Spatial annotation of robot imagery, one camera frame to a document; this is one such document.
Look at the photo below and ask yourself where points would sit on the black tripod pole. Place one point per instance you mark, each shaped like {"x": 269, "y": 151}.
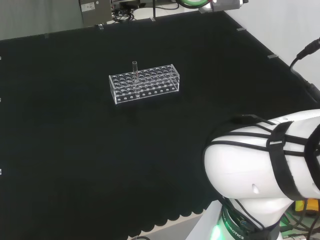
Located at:
{"x": 154, "y": 8}

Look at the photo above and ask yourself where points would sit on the grey metal cabinet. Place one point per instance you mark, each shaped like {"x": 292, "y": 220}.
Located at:
{"x": 95, "y": 11}

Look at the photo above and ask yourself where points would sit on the clear glass test tube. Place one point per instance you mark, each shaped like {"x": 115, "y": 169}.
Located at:
{"x": 135, "y": 72}

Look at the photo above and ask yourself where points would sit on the clear plastic test tube rack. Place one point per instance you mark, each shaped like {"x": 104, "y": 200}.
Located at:
{"x": 150, "y": 82}

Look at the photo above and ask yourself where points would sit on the black bench cloth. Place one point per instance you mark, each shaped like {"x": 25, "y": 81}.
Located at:
{"x": 75, "y": 150}

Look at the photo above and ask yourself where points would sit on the yellow stop button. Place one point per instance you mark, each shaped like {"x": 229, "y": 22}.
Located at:
{"x": 311, "y": 205}

